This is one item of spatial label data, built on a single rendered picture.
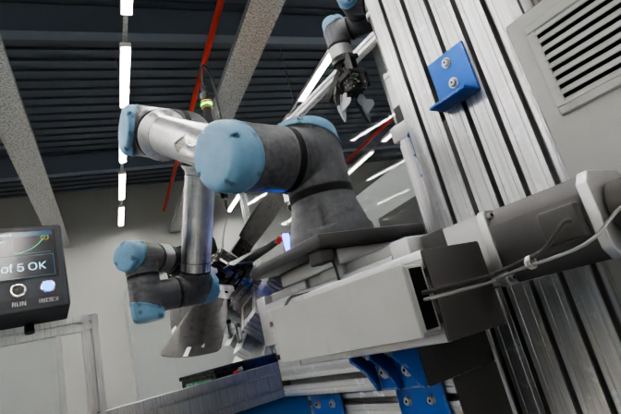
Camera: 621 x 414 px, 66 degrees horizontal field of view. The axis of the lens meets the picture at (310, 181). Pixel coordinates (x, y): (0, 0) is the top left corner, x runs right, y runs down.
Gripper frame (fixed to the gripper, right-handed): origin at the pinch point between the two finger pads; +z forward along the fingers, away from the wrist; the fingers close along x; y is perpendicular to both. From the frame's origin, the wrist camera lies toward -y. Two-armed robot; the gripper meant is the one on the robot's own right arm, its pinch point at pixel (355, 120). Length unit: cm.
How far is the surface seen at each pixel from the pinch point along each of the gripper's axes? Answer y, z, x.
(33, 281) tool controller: -7, 36, -88
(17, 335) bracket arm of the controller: -13, 45, -91
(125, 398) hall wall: -1238, 117, 167
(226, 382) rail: -11, 64, -50
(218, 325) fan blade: -47, 49, -36
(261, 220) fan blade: -52, 15, -11
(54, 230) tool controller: -10, 25, -83
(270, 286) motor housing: -49, 40, -14
